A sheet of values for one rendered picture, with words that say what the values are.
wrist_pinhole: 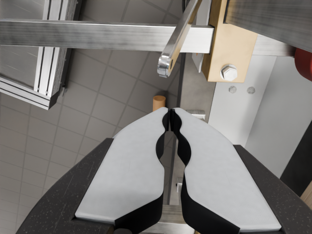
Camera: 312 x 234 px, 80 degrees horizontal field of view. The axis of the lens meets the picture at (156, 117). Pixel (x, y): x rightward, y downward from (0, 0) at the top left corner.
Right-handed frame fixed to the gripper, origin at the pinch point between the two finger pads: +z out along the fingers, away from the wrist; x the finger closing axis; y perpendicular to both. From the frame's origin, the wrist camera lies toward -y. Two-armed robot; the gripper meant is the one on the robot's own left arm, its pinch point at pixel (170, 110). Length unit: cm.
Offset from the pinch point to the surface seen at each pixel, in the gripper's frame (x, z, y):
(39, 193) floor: -115, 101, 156
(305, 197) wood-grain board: 27.1, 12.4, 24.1
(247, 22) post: 6.1, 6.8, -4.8
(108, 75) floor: -34, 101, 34
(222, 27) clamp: 6.0, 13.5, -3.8
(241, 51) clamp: 8.9, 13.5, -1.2
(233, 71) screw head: 8.1, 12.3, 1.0
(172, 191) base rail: 5, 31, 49
